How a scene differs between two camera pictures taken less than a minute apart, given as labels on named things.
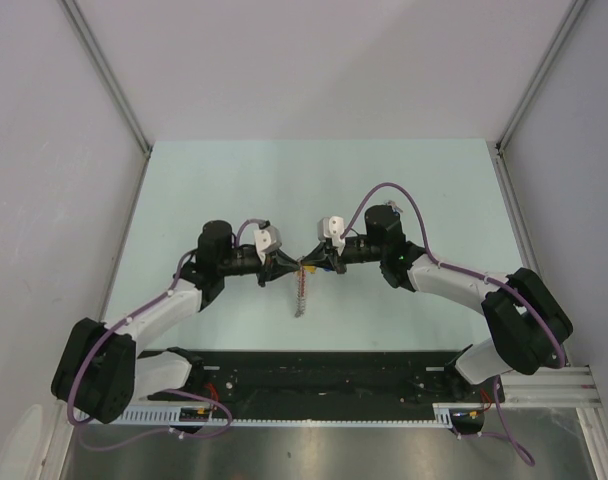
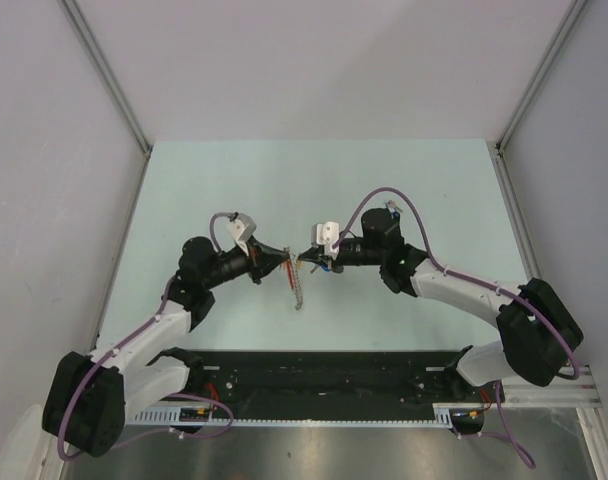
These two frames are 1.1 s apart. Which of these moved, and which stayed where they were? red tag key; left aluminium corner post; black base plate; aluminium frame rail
Moved: red tag key
Stayed: left aluminium corner post; aluminium frame rail; black base plate
